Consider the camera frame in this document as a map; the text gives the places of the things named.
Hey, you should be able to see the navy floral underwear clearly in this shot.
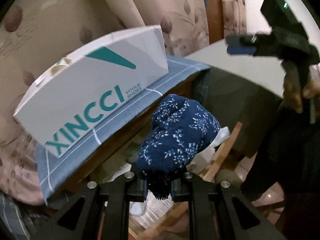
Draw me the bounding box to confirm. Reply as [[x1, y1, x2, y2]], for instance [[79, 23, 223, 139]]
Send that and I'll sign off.
[[134, 93, 222, 201]]

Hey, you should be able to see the person's right hand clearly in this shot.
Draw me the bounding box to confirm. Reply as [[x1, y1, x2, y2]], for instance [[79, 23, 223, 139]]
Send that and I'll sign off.
[[281, 62, 319, 117]]

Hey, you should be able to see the grey plaid fabric pile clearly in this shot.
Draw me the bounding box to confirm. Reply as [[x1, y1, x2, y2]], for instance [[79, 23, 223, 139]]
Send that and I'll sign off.
[[1, 192, 48, 239]]

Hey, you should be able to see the blue checked table cloth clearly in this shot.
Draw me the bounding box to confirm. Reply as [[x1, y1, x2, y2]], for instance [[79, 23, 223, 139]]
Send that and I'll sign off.
[[36, 56, 210, 209]]

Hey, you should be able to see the wooden drawer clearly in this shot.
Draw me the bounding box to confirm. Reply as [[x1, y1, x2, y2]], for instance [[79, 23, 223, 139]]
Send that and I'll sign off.
[[49, 80, 286, 240]]

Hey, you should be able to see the white XINCCI shoe box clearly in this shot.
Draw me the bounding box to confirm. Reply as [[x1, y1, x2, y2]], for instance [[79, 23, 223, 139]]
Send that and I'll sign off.
[[14, 25, 169, 157]]

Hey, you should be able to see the white cabinet panel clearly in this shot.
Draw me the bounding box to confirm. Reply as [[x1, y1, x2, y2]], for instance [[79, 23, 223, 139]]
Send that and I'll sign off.
[[187, 40, 285, 97]]

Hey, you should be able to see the beige leaf-pattern curtain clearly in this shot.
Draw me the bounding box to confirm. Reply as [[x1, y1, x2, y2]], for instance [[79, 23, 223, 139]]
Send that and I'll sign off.
[[1, 0, 247, 206]]

